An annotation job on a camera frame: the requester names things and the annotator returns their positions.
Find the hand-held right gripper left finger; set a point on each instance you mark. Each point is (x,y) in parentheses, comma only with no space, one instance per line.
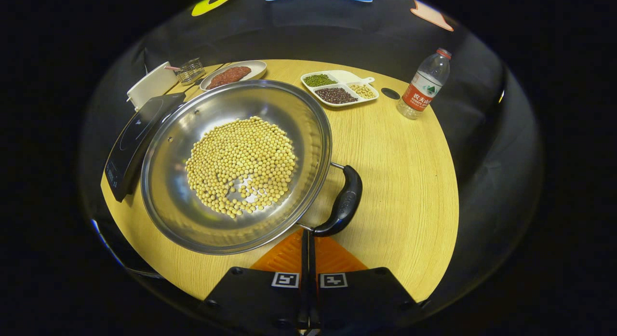
(255,297)

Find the white oval plate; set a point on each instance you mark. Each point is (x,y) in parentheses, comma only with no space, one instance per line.
(256,68)

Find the small heap of soybeans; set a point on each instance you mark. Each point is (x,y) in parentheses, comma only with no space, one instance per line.
(362,91)

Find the white divided dish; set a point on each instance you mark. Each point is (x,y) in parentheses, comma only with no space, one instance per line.
(343,76)

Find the pile of soybeans in pot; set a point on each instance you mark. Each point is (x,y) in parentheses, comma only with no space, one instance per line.
(241,162)

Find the white toaster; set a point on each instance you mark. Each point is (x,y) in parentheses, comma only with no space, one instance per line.
(152,85)

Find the pile of dark red beans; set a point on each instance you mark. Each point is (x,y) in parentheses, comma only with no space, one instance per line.
(336,96)

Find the clear plastic water bottle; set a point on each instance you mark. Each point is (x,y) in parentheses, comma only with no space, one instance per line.
(422,92)

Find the pile of green mung beans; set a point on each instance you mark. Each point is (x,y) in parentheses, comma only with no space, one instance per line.
(320,80)

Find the red raw meat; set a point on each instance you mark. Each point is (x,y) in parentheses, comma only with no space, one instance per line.
(229,76)

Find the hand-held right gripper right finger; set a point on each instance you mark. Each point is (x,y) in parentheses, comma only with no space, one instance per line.
(366,297)

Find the black induction cooktop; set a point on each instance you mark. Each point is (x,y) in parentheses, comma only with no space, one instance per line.
(126,150)

